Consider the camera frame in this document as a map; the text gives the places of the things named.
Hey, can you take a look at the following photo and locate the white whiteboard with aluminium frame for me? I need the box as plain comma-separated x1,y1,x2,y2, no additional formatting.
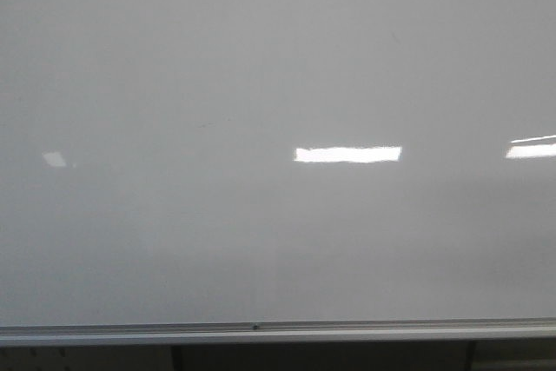
1,0,555,347

